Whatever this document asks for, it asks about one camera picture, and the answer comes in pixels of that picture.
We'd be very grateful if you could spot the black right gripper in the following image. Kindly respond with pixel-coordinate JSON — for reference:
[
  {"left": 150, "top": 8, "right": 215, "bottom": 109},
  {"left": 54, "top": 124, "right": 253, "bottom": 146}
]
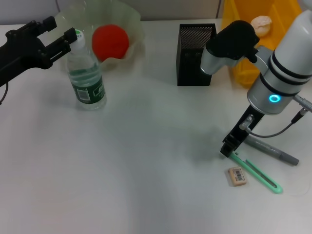
[{"left": 220, "top": 107, "right": 265, "bottom": 158}]

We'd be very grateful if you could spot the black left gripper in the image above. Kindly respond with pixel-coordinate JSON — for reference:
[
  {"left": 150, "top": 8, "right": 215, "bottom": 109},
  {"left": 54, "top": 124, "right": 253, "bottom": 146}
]
[{"left": 0, "top": 16, "right": 78, "bottom": 86}]

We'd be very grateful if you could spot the beige eraser with barcode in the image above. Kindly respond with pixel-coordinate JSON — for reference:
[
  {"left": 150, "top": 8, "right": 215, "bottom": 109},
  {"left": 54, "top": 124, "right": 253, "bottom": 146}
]
[{"left": 225, "top": 166, "right": 248, "bottom": 188}]

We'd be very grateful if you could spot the green utility knife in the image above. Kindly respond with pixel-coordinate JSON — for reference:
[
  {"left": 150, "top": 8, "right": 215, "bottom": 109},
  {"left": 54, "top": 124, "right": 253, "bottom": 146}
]
[{"left": 229, "top": 151, "right": 283, "bottom": 195}]

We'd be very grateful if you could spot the grey marker pen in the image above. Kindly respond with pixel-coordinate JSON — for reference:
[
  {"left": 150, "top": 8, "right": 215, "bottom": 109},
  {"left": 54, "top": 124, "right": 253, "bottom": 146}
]
[{"left": 245, "top": 135, "right": 300, "bottom": 166}]

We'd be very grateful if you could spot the clear green-label water bottle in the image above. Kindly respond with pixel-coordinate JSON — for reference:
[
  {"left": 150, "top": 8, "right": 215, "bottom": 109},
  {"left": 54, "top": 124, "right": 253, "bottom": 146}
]
[{"left": 66, "top": 29, "right": 107, "bottom": 111}]

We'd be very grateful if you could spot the red knitted ball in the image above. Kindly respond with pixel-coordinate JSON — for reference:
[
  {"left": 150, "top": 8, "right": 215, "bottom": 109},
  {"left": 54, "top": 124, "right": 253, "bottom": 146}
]
[{"left": 91, "top": 23, "right": 130, "bottom": 61}]

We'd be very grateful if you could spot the white paper ball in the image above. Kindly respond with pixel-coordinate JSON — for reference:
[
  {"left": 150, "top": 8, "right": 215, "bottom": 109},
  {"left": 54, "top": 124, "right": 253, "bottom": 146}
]
[{"left": 250, "top": 16, "right": 273, "bottom": 38}]

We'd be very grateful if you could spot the translucent green fruit plate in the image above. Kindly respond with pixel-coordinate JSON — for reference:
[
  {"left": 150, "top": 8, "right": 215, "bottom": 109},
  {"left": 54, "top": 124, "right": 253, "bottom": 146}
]
[{"left": 50, "top": 0, "right": 147, "bottom": 71}]

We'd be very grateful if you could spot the black mesh pen holder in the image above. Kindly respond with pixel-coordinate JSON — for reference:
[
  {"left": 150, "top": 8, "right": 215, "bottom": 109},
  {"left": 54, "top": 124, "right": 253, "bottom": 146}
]
[{"left": 176, "top": 23, "right": 219, "bottom": 86}]

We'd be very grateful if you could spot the yellow plastic bin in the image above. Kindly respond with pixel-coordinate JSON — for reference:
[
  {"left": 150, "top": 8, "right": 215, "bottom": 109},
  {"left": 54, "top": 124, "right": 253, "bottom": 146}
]
[{"left": 220, "top": 0, "right": 305, "bottom": 88}]

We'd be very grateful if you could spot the grey right gripper cable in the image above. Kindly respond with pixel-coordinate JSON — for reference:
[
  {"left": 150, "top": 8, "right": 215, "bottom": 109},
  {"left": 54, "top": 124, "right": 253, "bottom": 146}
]
[{"left": 240, "top": 94, "right": 312, "bottom": 138}]

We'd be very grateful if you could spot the dark left gripper cable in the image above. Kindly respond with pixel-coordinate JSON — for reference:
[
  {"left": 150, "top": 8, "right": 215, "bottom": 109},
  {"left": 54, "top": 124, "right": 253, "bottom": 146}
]
[{"left": 0, "top": 82, "right": 9, "bottom": 105}]

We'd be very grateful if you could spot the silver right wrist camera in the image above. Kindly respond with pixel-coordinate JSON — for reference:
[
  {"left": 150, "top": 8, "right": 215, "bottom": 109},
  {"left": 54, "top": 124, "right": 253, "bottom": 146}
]
[{"left": 200, "top": 20, "right": 260, "bottom": 75}]

